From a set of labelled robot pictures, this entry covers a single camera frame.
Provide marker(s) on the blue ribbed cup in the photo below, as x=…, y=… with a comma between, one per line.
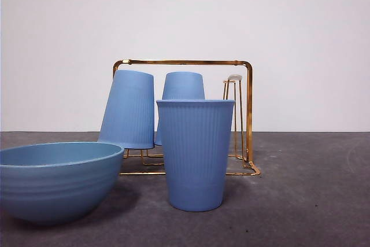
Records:
x=127, y=114
x=196, y=157
x=183, y=85

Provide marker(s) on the blue ribbed bowl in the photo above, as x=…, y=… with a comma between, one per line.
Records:
x=57, y=189

